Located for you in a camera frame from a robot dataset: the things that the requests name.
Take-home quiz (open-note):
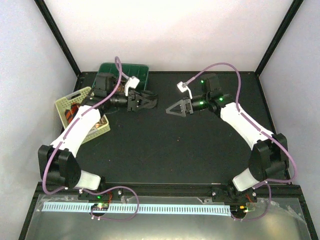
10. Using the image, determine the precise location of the left black frame post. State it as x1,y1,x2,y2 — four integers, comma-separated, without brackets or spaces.
34,0,82,77

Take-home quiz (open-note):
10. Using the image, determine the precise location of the black necktie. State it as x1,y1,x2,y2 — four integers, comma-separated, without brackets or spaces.
143,90,159,109

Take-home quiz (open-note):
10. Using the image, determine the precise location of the pale green perforated basket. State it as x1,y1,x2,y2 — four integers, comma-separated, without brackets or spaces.
55,86,111,144

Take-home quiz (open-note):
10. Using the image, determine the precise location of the orange black striped tie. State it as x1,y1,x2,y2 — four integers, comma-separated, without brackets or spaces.
64,103,80,124

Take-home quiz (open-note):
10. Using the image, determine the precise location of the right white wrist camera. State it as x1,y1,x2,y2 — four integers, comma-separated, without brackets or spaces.
176,81,193,99

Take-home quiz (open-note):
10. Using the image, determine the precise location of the black frame post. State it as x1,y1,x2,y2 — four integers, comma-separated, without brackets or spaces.
255,0,304,77
34,0,82,77

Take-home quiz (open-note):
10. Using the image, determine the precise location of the right black frame post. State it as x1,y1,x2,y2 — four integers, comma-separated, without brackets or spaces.
255,0,304,77

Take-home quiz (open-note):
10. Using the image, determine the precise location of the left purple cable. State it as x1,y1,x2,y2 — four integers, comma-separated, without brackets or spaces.
42,56,140,222

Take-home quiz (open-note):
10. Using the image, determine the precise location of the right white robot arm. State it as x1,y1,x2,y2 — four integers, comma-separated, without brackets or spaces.
165,73,290,202

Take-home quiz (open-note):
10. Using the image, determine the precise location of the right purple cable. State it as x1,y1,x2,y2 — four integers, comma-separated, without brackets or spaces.
186,62,298,222

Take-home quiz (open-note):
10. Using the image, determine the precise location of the purple cable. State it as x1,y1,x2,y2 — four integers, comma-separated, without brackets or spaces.
186,62,298,222
42,56,140,222

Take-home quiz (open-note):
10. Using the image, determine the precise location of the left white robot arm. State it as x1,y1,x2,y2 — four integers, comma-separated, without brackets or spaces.
38,73,158,200

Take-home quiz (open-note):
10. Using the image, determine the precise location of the white slotted cable duct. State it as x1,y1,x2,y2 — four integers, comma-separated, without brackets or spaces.
41,202,231,217

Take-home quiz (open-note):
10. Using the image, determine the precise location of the brown patterned rolled tie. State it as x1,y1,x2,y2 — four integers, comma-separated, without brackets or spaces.
116,81,126,93

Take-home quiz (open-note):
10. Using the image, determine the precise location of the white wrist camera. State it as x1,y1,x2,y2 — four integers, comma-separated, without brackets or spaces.
124,76,140,97
176,81,193,99

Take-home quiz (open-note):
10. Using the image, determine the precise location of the black aluminium front rail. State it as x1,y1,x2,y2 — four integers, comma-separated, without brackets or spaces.
37,181,302,201

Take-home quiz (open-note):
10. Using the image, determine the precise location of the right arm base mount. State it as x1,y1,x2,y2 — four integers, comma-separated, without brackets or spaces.
211,184,258,220

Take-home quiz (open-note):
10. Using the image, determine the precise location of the green floral patterned tie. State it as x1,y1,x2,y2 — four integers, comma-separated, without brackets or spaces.
91,118,108,131

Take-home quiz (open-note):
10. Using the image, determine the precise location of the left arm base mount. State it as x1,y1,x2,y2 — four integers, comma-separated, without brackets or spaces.
77,188,124,219

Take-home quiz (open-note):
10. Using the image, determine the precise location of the green compartment tray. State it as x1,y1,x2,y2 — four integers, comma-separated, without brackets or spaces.
97,62,149,92

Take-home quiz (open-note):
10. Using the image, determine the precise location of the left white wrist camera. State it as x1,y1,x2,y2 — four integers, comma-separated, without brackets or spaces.
124,76,140,97

